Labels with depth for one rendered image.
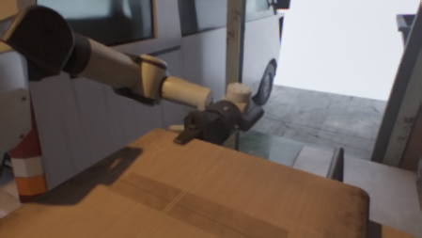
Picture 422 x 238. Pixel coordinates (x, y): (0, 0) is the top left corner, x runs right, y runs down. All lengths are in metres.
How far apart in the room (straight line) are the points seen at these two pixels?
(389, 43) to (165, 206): 4.00
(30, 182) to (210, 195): 0.99
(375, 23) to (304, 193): 3.85
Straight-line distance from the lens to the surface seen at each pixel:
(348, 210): 0.42
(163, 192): 0.41
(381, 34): 4.22
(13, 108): 0.52
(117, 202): 0.41
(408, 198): 2.33
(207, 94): 0.72
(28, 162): 1.27
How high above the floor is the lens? 1.36
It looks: 25 degrees down
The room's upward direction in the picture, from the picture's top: straight up
